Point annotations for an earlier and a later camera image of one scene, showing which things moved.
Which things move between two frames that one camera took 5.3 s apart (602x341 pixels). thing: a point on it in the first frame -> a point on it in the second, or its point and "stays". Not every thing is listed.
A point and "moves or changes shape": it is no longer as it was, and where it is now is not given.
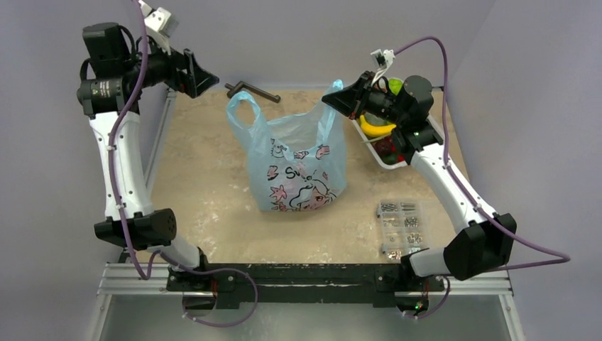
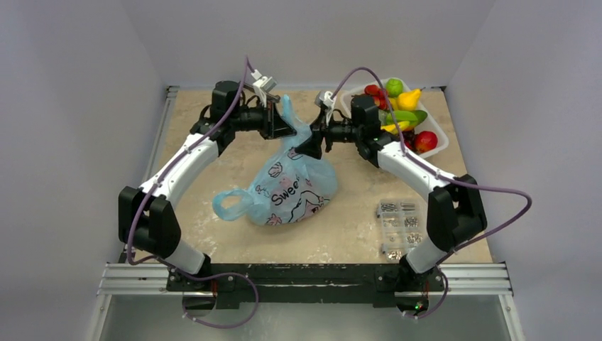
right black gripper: (357, 95) -> (321, 133)
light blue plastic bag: (297, 161) moves or changes shape
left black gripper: (196, 79) -> (274, 126)
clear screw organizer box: (403, 226) stays
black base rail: (302, 283) stays
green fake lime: (395, 84) stays
